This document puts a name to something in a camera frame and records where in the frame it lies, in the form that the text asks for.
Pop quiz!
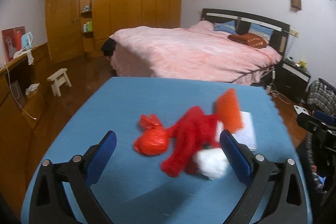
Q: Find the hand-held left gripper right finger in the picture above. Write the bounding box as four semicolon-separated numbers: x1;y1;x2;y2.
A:
219;130;308;224

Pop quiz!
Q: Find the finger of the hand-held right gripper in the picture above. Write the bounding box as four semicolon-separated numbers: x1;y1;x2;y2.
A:
297;112;336;135
314;110;336;126

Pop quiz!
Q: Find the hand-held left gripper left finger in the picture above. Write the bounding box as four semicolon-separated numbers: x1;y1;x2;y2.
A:
28;130;117;224

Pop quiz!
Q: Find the white tissue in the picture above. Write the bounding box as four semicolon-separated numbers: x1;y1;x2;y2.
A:
194;148;229;179

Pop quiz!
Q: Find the white printed paper box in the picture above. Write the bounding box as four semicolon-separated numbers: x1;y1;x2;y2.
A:
232;111;258;149

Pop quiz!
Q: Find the waste bin with black bag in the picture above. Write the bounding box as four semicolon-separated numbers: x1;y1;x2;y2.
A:
296;132;336;224

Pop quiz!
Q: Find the red plastic bag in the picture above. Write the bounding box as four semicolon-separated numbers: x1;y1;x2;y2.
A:
133;114;171;156

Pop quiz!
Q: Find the red fabric garment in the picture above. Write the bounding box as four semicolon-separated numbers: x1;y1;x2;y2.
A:
161;106;223;178

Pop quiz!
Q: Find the plaid cloth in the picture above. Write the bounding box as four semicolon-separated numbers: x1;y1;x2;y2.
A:
307;80;336;114

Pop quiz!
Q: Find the white bathroom scale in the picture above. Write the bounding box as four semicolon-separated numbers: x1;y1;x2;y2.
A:
293;105;310;115

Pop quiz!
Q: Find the dark purple cloth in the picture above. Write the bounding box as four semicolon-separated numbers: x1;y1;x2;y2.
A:
318;78;336;90

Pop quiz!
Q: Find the dark nightstand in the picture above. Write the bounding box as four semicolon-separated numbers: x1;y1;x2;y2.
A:
276;57;311;99

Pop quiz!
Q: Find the blue table cloth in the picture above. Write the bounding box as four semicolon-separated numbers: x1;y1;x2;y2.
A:
21;76;311;224

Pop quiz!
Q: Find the small wooden stool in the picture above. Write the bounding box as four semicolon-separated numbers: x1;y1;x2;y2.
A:
47;68;72;97

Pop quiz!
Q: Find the wooden sideboard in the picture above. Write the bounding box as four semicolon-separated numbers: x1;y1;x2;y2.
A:
0;42;50;203

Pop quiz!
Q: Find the white crumpled rag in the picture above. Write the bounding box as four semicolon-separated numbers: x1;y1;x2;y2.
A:
25;83;40;95

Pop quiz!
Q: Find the brown dotted pillow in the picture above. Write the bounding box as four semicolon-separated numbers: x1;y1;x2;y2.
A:
228;33;269;49

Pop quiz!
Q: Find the blue pillow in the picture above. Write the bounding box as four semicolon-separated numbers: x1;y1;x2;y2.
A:
213;21;237;33
248;24;274;42

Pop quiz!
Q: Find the dark wooden bed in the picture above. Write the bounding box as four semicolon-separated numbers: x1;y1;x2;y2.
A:
101;8;290;86

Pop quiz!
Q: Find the pink quilt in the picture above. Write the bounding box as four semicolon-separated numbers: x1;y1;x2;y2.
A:
109;21;282;85

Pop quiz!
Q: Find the white cloth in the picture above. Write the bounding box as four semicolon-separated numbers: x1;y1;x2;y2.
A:
13;49;34;65

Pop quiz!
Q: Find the wooden door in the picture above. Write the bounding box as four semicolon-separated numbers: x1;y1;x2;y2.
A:
45;0;84;63

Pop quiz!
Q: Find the light blue kettle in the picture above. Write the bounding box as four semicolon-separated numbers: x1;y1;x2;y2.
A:
21;31;34;49

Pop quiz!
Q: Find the red gift box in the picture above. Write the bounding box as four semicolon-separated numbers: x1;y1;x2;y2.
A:
1;26;27;62

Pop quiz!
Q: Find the white floor cable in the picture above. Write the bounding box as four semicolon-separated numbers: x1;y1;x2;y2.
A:
266;82;292;105

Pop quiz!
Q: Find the white charging cable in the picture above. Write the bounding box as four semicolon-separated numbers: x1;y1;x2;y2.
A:
4;61;37;120

